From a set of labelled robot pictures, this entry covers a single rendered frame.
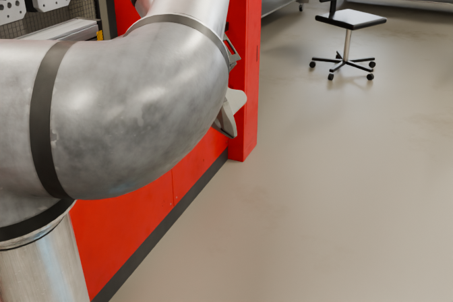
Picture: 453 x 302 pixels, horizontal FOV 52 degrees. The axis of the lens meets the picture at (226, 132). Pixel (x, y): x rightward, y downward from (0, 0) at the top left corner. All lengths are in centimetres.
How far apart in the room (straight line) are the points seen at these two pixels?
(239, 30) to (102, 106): 234
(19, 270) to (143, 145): 17
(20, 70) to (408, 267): 215
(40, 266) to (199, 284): 173
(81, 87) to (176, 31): 9
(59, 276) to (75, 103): 19
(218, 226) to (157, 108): 212
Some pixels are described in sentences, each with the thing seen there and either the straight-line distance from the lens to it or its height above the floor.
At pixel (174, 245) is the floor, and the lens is 233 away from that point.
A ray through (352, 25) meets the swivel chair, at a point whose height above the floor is 50.
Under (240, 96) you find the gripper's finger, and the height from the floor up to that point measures 124.
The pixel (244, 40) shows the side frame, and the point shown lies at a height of 78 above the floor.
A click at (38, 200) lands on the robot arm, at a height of 131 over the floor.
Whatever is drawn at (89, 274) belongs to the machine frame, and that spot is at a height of 23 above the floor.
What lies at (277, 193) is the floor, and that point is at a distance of 267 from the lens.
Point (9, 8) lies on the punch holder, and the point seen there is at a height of 121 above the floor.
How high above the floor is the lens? 151
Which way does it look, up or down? 27 degrees down
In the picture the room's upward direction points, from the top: straight up
